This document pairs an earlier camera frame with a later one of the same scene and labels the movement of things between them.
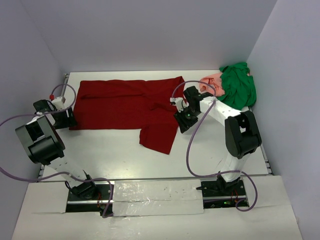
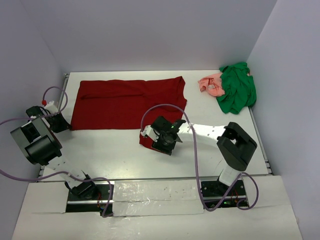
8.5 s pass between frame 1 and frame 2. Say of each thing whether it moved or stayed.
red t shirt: stayed
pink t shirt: stayed
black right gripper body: moved
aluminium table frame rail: stayed
